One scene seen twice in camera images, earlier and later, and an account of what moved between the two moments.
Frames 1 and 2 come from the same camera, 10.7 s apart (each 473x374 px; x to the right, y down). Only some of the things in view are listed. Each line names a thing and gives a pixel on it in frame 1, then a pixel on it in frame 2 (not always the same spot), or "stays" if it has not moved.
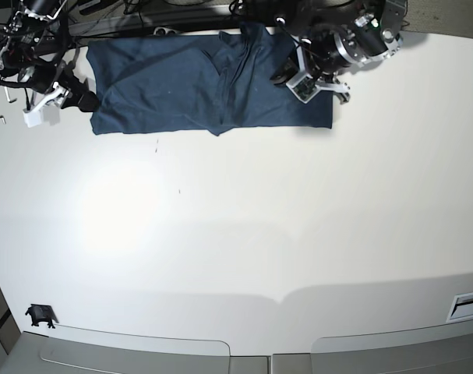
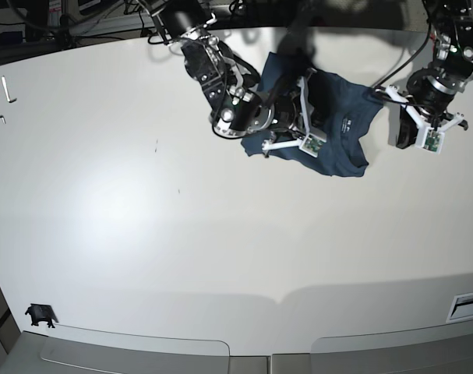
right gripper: (320, 59) to (411, 124)
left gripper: (44, 77) to (312, 142)
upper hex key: (8, 97) stays
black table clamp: (42, 313) stays
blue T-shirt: (199, 84) to (336, 108)
